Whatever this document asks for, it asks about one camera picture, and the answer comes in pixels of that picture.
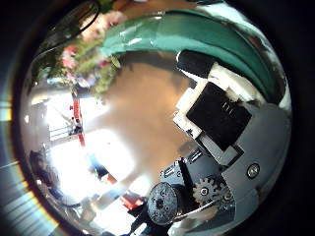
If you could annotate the flower bouquet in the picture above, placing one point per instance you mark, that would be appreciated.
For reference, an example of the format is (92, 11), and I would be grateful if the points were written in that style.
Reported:
(87, 55)

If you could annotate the orange sofa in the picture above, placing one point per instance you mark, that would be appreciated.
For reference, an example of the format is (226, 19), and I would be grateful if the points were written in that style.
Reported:
(131, 200)

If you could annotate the green sofa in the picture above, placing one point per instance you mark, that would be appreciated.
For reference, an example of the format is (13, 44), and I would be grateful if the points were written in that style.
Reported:
(197, 36)

